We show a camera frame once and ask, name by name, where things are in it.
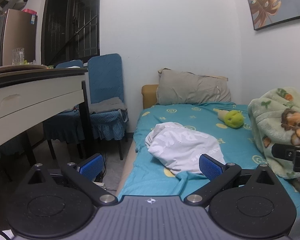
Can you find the white printed t-shirt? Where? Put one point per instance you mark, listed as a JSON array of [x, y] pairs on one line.
[[180, 145]]

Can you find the white power strip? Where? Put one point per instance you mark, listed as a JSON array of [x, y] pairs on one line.
[[102, 185]]

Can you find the blue covered chair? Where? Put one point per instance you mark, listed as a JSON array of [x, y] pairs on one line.
[[62, 125], [105, 80]]

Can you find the bed with teal patterned sheet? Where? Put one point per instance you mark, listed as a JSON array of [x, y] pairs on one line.
[[190, 116]]

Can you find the yellow bed headboard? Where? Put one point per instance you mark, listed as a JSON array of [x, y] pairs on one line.
[[148, 95]]

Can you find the grey cloth on chair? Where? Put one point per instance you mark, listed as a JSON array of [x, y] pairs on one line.
[[107, 105]]

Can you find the grey pillow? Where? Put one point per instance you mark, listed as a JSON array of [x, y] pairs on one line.
[[190, 88]]

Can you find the white table with black top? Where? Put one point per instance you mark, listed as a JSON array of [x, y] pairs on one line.
[[27, 97]]

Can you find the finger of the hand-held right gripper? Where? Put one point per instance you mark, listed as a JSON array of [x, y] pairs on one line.
[[282, 151]]

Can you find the plate with greens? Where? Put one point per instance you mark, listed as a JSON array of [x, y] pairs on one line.
[[31, 63]]

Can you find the green plush toy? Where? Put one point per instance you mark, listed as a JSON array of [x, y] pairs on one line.
[[232, 118]]

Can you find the clear drinking glass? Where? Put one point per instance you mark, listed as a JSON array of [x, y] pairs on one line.
[[18, 56]]

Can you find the gold leaf wall picture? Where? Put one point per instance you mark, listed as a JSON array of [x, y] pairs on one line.
[[272, 0]]

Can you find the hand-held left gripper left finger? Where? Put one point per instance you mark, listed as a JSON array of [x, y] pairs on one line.
[[91, 167]]

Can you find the green lion print fleece blanket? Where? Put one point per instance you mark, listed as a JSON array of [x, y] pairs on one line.
[[270, 125]]

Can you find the brown refrigerator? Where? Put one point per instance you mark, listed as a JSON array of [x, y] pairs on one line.
[[17, 35]]

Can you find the dark barred window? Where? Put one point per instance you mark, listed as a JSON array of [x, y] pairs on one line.
[[70, 22]]

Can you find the pink container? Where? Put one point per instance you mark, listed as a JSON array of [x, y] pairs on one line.
[[29, 11]]

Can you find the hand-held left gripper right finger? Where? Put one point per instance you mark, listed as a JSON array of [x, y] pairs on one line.
[[210, 168]]

